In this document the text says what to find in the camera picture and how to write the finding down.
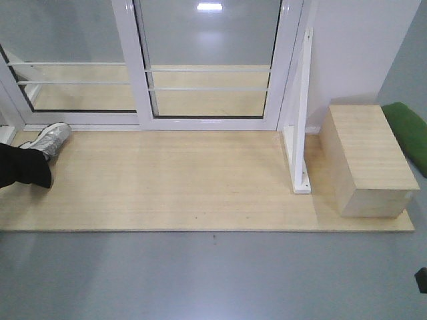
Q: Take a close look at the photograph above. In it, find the light plywood box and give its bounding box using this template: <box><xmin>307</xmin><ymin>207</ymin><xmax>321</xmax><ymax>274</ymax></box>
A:
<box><xmin>320</xmin><ymin>105</ymin><xmax>419</xmax><ymax>218</ymax></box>

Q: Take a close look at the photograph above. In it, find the white framed sliding glass door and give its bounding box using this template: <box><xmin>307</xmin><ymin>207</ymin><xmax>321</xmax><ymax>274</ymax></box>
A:
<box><xmin>112</xmin><ymin>1</ymin><xmax>309</xmax><ymax>131</ymax></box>

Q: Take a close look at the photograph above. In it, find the light plywood base platform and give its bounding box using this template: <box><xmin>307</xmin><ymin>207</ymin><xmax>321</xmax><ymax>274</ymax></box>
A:
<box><xmin>1</xmin><ymin>131</ymin><xmax>414</xmax><ymax>232</ymax></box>

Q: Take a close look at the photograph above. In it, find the white triangular support bracket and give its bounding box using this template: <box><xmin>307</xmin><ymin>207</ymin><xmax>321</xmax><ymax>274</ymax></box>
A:
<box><xmin>282</xmin><ymin>27</ymin><xmax>313</xmax><ymax>194</ymax></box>

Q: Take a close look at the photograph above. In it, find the white framed fixed glass panel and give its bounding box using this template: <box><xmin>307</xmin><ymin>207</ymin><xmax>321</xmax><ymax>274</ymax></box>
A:
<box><xmin>1</xmin><ymin>1</ymin><xmax>141</xmax><ymax>131</ymax></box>

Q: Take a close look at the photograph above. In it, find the silver sneaker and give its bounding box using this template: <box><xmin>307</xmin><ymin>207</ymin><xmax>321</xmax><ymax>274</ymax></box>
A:
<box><xmin>19</xmin><ymin>122</ymin><xmax>72</xmax><ymax>161</ymax></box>

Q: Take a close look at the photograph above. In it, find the green cushion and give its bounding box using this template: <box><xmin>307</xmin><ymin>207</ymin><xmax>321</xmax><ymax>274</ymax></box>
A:
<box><xmin>382</xmin><ymin>102</ymin><xmax>426</xmax><ymax>178</ymax></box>

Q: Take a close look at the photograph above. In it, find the white door frame post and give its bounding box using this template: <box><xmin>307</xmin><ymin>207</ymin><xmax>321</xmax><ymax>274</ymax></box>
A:
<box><xmin>276</xmin><ymin>1</ymin><xmax>319</xmax><ymax>131</ymax></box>

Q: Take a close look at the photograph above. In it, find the black robot part at edge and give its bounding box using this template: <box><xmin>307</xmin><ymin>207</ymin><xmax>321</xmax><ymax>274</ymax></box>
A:
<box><xmin>414</xmin><ymin>267</ymin><xmax>427</xmax><ymax>294</ymax></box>

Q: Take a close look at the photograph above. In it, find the black trouser leg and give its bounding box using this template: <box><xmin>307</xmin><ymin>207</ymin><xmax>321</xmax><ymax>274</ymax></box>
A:
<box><xmin>1</xmin><ymin>143</ymin><xmax>52</xmax><ymax>189</ymax></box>

